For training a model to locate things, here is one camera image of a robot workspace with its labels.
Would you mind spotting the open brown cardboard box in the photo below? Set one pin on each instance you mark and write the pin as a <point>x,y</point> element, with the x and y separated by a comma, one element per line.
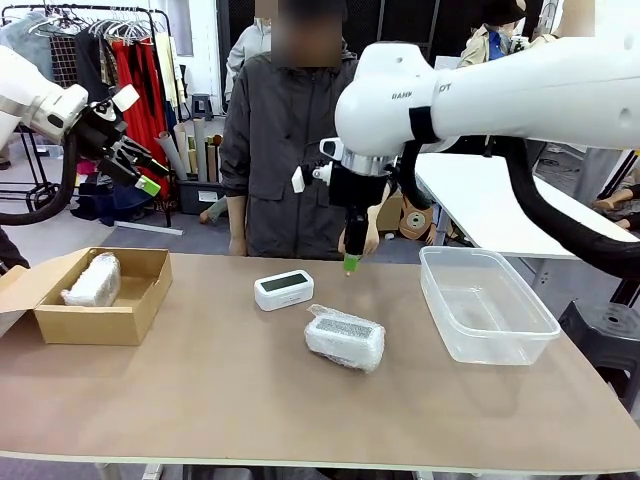
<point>100,325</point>

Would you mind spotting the brown paper roll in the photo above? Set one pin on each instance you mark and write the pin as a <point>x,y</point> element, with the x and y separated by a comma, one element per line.
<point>415,222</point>

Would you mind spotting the bubble white clock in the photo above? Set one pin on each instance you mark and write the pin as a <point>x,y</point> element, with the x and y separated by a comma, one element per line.
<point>95,282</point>

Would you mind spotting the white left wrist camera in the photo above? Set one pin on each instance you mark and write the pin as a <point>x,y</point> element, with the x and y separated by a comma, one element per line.
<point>125,97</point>

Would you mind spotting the dark blue garment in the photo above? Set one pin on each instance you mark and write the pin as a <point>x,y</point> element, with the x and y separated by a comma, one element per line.
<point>100,205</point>

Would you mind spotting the red hanging garment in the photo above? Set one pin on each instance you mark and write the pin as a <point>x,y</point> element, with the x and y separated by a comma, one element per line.
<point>135,70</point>

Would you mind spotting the clear plastic container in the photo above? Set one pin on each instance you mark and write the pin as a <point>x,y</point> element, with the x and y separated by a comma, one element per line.
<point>500,350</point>

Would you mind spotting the white work table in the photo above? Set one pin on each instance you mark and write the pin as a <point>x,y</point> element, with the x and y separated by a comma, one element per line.
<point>480,200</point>

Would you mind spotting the mannequin in cream coat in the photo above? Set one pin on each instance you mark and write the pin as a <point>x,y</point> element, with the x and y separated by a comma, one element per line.
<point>575,20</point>

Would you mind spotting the person in dark grey jacket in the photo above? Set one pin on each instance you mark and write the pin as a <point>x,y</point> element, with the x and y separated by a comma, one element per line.
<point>280,150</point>

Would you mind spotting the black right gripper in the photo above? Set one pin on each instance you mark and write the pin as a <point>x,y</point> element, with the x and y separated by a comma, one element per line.
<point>355,190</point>

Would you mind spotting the beige cardboard tube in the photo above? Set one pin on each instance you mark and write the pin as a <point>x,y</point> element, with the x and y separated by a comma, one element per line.
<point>184,145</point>

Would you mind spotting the small dark step stool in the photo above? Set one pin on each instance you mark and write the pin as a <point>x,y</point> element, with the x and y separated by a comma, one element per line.
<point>202,97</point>

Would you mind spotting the mannequin in beige trench coat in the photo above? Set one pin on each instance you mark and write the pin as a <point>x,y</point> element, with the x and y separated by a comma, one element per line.
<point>487,47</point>

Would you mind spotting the white aluminium bar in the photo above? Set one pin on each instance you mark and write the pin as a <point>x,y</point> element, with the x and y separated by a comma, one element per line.
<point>150,229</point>

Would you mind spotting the seated mannequin in green shirt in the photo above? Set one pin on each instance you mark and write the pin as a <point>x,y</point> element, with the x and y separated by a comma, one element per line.
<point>215,210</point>

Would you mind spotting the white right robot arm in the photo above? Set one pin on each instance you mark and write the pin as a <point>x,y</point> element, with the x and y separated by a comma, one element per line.
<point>500,90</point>

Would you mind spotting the bubble clock showing display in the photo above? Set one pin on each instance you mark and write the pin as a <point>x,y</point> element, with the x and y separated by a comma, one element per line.
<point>345,345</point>

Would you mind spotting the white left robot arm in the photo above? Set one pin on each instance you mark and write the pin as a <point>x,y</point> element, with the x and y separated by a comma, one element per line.
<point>30,95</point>

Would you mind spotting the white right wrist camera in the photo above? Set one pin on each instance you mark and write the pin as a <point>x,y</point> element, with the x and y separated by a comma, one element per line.
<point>298,180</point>

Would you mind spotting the person's left hand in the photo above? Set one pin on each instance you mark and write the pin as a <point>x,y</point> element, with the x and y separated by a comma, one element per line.
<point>374,230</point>

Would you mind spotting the black metal clothes rack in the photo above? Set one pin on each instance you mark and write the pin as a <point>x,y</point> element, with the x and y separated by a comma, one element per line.
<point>165,60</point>

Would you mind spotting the person's right hand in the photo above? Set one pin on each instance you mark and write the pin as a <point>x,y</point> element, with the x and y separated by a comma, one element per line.
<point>237,230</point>

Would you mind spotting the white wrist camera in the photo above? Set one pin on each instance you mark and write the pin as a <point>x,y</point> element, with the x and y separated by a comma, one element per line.
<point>125,97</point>
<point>298,180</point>

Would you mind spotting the grey cardboard tube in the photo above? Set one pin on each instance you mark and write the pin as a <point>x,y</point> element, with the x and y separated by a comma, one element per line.
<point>200,150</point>

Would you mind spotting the black hanging garment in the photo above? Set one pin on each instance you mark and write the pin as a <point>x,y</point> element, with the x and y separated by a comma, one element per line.
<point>90,65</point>

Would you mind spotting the unwrapped white digital clock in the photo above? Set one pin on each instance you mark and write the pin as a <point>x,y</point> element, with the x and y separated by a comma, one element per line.
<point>285,300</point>

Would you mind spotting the brown cardboard tube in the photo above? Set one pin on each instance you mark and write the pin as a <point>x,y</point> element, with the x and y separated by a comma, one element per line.
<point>212,165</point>

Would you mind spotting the cream hanging fabric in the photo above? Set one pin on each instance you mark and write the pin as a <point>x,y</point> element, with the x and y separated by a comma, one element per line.
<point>167,65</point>

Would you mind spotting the person in black sleeve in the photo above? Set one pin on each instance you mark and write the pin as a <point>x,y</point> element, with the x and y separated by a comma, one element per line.
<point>10,250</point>

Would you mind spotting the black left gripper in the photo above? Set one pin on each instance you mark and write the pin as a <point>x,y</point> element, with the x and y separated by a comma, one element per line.
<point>100,130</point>

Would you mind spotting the person in grey hoodie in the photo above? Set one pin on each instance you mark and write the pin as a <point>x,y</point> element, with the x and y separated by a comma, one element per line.
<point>245,50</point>

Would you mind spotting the black storage bin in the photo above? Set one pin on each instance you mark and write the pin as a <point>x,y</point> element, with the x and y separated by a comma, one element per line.
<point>192,200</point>

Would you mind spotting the black plastic stool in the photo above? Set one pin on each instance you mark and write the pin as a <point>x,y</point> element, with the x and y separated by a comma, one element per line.
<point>610,340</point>

